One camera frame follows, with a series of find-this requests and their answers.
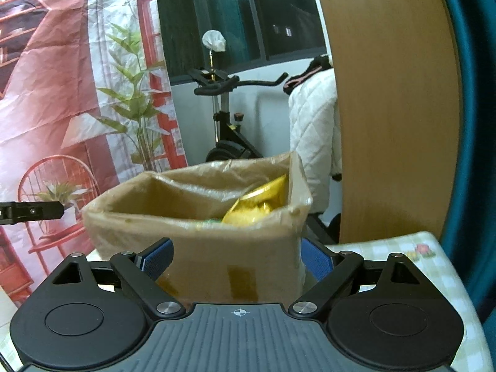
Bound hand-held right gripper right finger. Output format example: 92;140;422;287
289;237;424;320

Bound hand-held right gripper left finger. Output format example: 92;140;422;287
50;237;187;320

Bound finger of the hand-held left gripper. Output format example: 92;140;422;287
0;201;66;225

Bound plastic-lined cardboard box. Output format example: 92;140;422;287
81;151;314;305

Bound yellow snack packet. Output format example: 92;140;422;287
222;174;288;226

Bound checkered cartoon tablecloth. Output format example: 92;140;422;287
83;231;487;372

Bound red printed backdrop cloth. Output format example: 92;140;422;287
0;0;189;311

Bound black exercise bike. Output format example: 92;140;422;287
188;68;289;163

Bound white quilted jacket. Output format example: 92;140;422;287
289;68;342;214

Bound wooden panel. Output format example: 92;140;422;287
310;0;471;246

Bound black garment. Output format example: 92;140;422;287
283;56;334;94

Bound teal curtain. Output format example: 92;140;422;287
434;0;496;318

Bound white plastic bag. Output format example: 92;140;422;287
202;30;226;52

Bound dark glass window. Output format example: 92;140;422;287
155;0;330;82

